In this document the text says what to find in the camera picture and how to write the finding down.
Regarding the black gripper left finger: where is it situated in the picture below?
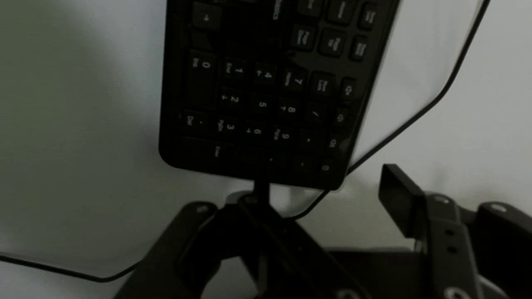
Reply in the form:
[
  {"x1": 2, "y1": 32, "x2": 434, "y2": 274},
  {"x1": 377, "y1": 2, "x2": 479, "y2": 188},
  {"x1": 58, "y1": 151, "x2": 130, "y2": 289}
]
[{"x1": 113, "y1": 176, "x2": 367, "y2": 299}]

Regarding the black keyboard cable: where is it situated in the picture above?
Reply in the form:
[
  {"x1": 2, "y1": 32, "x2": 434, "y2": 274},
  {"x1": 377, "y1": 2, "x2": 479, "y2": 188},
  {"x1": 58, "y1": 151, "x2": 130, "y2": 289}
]
[{"x1": 0, "y1": 0, "x2": 492, "y2": 284}]

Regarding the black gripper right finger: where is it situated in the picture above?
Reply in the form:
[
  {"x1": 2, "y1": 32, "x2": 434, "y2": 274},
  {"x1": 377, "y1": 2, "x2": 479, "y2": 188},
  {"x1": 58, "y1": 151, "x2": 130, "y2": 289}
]
[{"x1": 379, "y1": 163, "x2": 532, "y2": 299}]

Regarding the black computer keyboard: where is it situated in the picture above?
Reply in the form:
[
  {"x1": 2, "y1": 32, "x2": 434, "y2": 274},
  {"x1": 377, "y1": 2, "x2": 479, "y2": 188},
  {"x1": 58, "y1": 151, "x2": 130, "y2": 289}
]
[{"x1": 158, "y1": 0, "x2": 402, "y2": 191}]

